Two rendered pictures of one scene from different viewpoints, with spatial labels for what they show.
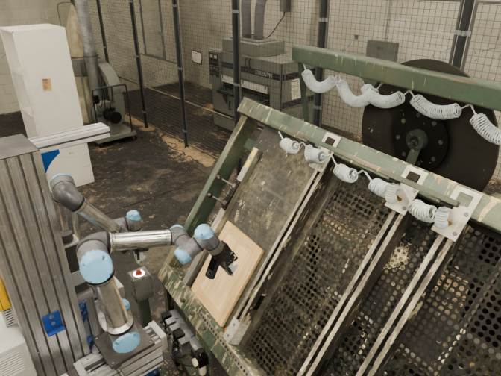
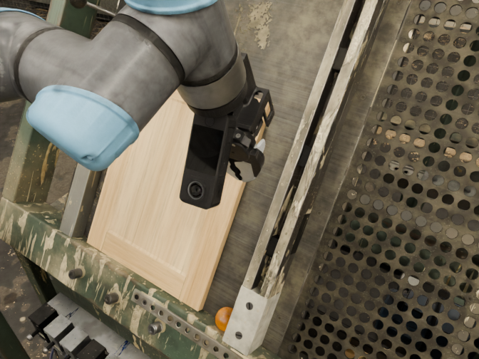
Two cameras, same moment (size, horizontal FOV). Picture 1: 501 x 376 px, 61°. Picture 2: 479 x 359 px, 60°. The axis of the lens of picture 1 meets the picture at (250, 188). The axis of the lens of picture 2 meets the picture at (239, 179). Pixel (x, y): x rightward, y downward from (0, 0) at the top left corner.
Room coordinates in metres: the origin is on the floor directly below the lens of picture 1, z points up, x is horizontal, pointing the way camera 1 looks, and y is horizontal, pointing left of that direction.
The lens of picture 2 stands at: (1.21, 0.29, 1.70)
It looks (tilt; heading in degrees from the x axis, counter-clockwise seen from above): 39 degrees down; 337
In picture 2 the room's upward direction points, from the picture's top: straight up
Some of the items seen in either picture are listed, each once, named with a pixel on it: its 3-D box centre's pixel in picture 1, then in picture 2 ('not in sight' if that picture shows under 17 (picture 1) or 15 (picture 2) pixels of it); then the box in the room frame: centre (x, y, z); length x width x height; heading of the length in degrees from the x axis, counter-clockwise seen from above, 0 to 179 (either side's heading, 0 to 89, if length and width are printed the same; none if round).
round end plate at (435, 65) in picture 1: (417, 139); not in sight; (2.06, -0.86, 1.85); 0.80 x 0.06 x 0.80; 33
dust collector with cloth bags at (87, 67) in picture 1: (92, 73); not in sight; (7.35, 2.68, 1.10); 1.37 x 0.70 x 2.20; 40
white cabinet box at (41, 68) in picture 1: (50, 110); not in sight; (5.44, 2.62, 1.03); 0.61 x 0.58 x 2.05; 40
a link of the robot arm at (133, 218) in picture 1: (133, 220); not in sight; (2.17, 0.70, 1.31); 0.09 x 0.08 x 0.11; 118
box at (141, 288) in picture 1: (140, 284); not in sight; (2.16, 0.71, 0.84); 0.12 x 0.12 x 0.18; 33
